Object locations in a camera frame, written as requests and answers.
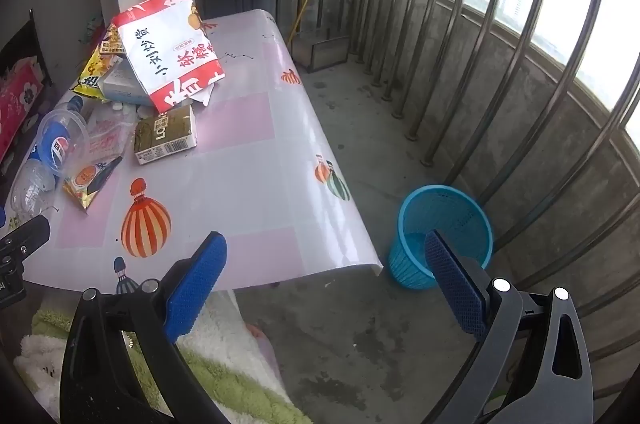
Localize green white fleece garment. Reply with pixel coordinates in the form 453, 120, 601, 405
12, 289, 311, 424

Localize clear wrapper with red print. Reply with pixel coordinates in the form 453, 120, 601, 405
87, 116, 133, 165

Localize pink floral cloth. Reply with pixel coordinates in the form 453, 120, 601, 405
0, 56, 48, 165

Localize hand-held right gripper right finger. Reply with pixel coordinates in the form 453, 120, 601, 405
424, 229, 596, 424

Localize green brown drink carton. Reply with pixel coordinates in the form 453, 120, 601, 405
134, 104, 198, 165

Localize blue plastic wastebasket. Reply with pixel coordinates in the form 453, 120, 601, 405
387, 185, 494, 291

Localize purple yellow noodle packet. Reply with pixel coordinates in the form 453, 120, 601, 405
70, 24, 126, 100

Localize clear plastic cup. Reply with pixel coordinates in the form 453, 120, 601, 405
37, 109, 92, 179

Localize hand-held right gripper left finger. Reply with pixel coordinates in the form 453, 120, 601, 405
60, 231, 236, 424

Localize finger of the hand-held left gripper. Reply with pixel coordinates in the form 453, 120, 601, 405
0, 214, 52, 309

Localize yellow orange snack packet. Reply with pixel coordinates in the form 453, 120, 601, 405
62, 155, 124, 213

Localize grey metal dustpan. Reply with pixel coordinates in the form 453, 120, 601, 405
287, 31, 351, 73

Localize blue white medicine box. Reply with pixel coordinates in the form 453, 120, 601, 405
97, 58, 151, 105

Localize clear bottle with blue label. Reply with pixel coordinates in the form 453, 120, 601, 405
10, 95, 86, 217

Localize black metal frame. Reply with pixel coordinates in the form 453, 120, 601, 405
27, 8, 56, 87

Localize teal pink small object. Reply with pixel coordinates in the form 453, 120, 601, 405
80, 16, 108, 47

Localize steel balcony railing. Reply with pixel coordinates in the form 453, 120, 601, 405
350, 0, 640, 405

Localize red white snack bag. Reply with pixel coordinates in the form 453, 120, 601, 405
111, 0, 227, 115

